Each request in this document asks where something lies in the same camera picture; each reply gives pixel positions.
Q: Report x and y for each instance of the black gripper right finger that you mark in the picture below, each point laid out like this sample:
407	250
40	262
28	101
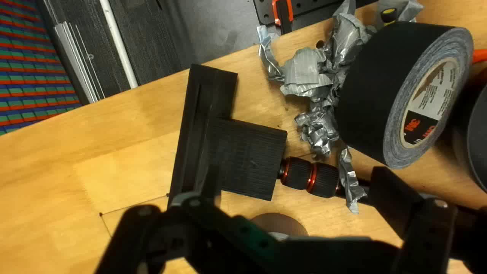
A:
431	238

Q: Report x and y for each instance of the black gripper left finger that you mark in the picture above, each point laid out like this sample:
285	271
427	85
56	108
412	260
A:
153	238

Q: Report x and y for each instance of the grey tape roll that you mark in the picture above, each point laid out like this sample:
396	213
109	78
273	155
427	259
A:
474	137

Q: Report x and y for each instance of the black flat plate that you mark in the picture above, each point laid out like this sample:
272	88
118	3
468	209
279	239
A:
229	152

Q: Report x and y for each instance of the black tripod pole orange rings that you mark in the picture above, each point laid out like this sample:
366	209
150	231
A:
314	177

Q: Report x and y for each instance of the black tape roll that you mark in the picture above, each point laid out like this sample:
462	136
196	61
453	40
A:
386	81

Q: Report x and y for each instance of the grey ribbed panel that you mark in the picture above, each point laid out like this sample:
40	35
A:
77	61

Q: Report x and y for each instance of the white pole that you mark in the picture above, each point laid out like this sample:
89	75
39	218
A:
119	43

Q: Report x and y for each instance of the crumpled grey duct tape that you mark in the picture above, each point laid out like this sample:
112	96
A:
310	70

